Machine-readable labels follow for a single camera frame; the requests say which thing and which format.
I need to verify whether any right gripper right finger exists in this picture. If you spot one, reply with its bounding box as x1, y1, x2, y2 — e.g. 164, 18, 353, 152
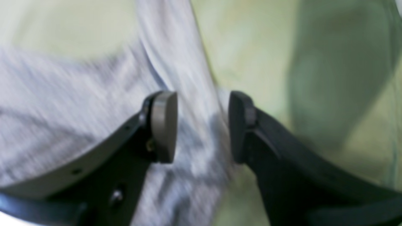
228, 91, 402, 226

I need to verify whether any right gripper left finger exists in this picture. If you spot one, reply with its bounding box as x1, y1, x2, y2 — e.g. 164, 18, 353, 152
0, 91, 178, 226

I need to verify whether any grey heathered T-shirt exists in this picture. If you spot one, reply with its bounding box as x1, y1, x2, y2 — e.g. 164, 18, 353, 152
0, 0, 231, 226

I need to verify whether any green table cloth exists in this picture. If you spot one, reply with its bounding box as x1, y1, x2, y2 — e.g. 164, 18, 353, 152
1, 0, 401, 226

